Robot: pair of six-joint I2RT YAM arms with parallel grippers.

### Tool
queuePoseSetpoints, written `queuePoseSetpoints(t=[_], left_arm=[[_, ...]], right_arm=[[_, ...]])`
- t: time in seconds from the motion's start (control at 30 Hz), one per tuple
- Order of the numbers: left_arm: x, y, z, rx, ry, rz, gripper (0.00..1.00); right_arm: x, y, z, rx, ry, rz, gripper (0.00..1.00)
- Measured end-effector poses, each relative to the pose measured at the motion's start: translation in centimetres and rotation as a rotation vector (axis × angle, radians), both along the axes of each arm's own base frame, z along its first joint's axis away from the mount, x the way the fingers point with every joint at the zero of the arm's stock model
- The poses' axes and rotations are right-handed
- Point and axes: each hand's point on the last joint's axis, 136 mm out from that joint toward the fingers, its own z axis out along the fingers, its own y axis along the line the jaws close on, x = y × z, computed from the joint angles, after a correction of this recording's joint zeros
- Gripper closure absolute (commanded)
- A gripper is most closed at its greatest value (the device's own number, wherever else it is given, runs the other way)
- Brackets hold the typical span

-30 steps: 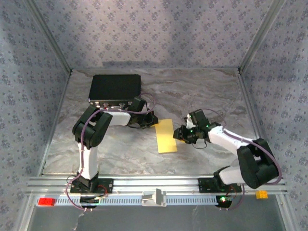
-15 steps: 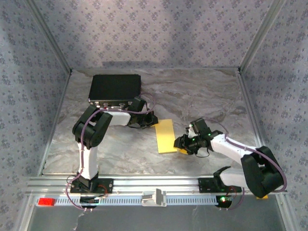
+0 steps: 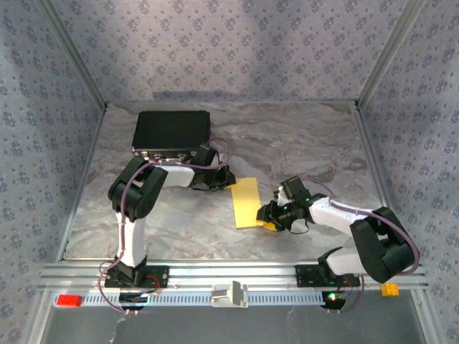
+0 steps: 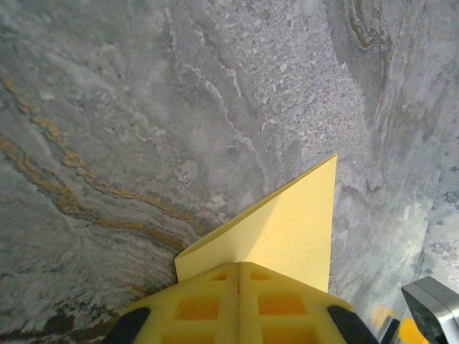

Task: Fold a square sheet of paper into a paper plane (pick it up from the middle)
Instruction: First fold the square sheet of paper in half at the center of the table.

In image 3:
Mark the yellow paper sheet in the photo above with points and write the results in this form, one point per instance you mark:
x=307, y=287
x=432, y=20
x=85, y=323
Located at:
x=245, y=204

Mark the black left control board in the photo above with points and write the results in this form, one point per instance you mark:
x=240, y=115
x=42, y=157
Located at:
x=132, y=300

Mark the white centre bracket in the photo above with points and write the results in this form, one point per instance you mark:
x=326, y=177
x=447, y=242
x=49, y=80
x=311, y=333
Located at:
x=229, y=295

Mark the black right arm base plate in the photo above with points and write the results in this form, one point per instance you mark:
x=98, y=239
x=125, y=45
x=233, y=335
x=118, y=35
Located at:
x=305, y=276

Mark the red toy brick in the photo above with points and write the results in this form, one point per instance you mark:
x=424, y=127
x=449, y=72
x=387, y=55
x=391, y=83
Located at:
x=70, y=300

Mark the yellow toy brick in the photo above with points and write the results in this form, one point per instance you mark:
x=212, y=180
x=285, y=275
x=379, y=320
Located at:
x=389, y=290

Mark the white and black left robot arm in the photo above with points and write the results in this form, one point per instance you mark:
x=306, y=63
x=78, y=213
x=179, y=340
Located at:
x=132, y=243

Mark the aluminium mounting rail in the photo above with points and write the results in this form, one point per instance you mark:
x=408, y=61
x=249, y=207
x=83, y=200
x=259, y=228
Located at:
x=215, y=272

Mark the black control board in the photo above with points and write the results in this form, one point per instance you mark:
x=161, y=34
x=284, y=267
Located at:
x=333, y=301
x=132, y=300

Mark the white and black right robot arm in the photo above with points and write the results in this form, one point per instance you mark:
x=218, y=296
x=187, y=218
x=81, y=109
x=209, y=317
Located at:
x=330, y=215

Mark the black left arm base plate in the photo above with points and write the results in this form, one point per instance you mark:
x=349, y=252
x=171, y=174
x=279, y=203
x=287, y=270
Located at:
x=159, y=277

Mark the black right control board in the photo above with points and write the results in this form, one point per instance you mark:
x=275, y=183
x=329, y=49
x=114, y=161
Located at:
x=333, y=301

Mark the aluminium side rail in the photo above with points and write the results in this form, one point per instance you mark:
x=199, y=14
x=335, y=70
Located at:
x=378, y=172
x=83, y=182

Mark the black hard case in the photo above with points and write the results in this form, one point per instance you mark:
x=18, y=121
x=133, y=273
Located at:
x=170, y=129

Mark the aluminium frame post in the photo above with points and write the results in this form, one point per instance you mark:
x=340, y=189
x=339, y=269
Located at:
x=388, y=53
x=76, y=53

